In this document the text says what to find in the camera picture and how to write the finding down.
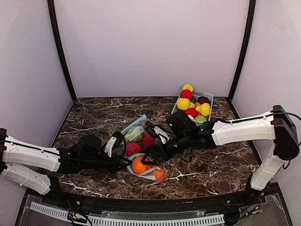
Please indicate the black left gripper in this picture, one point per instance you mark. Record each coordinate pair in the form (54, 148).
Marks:
(117, 166)

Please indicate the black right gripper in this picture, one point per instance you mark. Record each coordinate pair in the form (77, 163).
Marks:
(157, 153)

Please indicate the orange fruit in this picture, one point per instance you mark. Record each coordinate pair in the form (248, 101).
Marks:
(138, 167)

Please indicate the clear zip bag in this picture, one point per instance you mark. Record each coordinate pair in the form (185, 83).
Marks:
(145, 171)
(139, 122)

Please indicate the red wrinkled fruit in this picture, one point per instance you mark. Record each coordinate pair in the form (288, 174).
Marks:
(132, 148)

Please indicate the orange pumpkin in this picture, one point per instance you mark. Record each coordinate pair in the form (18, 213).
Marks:
(159, 175)

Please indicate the red tomato with stem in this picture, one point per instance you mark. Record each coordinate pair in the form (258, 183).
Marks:
(147, 140)

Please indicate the green pear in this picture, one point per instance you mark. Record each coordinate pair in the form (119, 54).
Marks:
(135, 134)

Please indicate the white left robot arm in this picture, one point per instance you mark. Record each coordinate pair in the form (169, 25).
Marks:
(16, 158)

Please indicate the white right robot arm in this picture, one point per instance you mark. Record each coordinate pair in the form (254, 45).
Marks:
(275, 125)

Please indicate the red pepper in basket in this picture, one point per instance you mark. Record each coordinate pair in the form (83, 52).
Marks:
(192, 112)

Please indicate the green lime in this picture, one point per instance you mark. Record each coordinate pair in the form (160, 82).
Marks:
(201, 118)

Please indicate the yellow apple front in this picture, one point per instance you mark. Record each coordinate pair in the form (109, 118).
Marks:
(183, 104)

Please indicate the yellow lemon right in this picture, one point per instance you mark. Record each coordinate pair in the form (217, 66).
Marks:
(204, 109)

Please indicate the red apple back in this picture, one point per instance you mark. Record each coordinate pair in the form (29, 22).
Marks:
(187, 94)

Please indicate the dark maroon fruit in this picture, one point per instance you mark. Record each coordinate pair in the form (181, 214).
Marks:
(203, 100)

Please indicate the yellow fruit back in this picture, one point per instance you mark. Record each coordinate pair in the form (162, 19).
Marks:
(188, 86)

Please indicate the light blue plastic basket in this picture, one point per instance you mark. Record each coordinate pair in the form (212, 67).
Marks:
(197, 105)

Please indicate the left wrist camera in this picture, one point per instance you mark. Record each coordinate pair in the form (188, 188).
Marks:
(114, 142)

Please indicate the white slotted cable duct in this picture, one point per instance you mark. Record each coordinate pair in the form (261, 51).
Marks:
(77, 219)

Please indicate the black front table rail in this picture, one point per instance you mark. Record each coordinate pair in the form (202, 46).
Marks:
(101, 192)

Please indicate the black left frame post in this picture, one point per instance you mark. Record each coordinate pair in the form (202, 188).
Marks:
(60, 50)

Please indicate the black frame post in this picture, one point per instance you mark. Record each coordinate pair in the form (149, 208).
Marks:
(243, 50)
(60, 50)

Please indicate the black right frame post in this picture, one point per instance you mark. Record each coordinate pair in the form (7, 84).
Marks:
(243, 50)

